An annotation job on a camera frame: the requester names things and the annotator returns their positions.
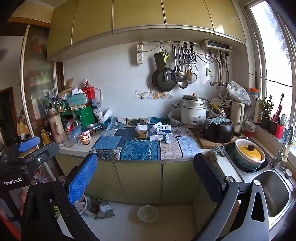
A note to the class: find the grey dish rag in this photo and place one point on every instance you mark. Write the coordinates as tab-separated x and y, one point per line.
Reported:
217	151

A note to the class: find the utensil holder with chopsticks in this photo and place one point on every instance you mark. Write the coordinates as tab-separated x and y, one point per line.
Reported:
217	110

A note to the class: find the small white box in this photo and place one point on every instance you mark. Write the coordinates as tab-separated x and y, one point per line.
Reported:
153	128

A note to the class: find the metal sink faucet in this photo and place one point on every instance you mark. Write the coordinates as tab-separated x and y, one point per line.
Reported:
281	150

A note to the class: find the clear glass jar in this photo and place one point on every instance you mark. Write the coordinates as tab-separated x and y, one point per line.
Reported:
68	139

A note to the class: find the white plastic tray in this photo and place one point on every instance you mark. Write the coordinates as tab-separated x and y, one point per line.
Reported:
158	138

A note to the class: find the white carton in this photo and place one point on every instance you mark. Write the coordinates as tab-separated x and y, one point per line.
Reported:
258	111

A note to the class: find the window frame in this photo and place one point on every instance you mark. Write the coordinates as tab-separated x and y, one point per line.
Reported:
259	58

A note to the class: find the yellow bottle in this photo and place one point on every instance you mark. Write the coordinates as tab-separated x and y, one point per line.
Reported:
45	137

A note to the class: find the red box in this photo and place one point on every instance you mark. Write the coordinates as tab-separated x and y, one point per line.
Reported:
89	89

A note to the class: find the teal tissue box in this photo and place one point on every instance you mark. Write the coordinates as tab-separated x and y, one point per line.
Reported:
77	100

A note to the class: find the white water heater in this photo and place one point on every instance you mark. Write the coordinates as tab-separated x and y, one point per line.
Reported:
216	45

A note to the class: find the metal wall tap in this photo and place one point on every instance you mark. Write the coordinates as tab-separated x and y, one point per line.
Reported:
219	83

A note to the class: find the crochet pot cloth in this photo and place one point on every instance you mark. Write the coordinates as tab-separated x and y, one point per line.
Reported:
217	120

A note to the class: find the white thermos jug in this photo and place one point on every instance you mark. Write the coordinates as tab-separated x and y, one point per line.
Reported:
238	115

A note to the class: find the white wall socket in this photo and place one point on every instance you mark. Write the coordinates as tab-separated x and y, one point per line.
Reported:
209	72

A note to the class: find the white plug adapter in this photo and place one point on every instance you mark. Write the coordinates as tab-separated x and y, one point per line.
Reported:
139	47

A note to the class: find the yellow-green peeler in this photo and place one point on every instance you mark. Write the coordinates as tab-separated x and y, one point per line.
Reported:
166	56

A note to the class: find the lit candle jar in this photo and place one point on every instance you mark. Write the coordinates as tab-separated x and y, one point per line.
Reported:
85	140

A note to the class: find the steel cleaver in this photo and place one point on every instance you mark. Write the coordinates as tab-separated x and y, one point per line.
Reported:
159	60

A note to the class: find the glass display cabinet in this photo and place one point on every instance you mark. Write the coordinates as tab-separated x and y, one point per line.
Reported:
39	81

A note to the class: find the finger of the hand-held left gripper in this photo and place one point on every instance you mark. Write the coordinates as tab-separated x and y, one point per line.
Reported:
29	144
45	151

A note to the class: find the red cup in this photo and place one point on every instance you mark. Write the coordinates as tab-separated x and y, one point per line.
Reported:
279	131

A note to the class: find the metal hanging rail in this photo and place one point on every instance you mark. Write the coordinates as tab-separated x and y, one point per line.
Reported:
161	42

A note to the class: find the stack of coloured bowls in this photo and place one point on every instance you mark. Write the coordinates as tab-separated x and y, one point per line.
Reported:
254	92

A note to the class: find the pale plastic bowl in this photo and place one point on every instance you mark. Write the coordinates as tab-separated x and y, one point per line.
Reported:
148	213

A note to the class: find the metal skimmer spoon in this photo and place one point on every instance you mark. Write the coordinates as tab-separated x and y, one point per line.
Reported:
180	76

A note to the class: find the blue white carton box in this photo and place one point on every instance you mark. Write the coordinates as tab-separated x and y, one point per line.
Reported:
163	129

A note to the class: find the black cup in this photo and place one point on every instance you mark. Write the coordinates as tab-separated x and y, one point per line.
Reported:
272	127

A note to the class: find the potted green plant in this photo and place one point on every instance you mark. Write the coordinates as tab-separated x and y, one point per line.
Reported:
266	109

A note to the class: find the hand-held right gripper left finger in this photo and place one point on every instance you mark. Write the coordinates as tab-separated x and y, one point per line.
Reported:
83	178

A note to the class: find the crumpled grey bag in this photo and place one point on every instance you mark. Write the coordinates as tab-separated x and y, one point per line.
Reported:
103	208

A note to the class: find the yellow pot lid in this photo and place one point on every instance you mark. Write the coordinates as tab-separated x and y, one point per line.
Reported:
249	153

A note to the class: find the clear plastic bag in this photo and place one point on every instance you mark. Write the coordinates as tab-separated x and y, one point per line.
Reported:
238	92

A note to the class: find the green metal box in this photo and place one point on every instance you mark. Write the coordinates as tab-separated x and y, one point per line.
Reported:
83	115

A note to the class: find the blue patchwork cloth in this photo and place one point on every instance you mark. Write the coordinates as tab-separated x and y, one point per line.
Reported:
136	149

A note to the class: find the gravy boat wall sticker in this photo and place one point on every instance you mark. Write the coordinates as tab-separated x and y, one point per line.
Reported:
141	94

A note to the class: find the stack of small bowls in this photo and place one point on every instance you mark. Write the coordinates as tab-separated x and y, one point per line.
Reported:
250	128

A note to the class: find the white rice cooker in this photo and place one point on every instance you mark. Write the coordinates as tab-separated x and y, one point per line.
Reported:
193	113

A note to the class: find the yellow lidded pot in basket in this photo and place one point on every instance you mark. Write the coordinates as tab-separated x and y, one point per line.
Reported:
238	160

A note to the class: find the white foam net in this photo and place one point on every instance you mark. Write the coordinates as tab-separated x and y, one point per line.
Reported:
141	128

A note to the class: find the hanging kitchen scissors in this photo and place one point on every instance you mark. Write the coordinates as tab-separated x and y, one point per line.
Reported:
193	56

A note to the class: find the tall patterned thermos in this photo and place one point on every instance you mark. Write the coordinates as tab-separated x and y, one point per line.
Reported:
56	127

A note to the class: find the metal ladle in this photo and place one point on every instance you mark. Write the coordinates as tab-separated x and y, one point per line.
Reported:
182	84

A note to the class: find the yellow upper wall cabinets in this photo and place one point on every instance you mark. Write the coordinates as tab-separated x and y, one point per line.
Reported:
138	14

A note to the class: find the black clay pot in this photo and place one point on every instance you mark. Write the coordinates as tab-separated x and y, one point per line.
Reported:
217	134

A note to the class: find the clear bottle blue label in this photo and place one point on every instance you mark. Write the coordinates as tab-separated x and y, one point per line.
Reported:
76	132

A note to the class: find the white open box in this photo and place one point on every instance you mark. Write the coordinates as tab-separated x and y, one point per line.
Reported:
105	116

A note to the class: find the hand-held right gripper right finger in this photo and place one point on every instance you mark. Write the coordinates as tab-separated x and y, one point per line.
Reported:
208	176

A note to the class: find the stainless steel sink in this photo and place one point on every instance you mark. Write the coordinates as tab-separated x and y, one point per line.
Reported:
272	194

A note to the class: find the black frying pan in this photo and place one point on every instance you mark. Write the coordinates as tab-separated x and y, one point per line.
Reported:
161	82

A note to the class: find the small wooden box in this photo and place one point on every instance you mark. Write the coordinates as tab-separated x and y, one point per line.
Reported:
142	134

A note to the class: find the mesh strainer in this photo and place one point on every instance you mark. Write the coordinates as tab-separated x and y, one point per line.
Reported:
191	77

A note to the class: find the white power strip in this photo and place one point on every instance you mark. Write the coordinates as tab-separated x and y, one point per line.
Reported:
140	58

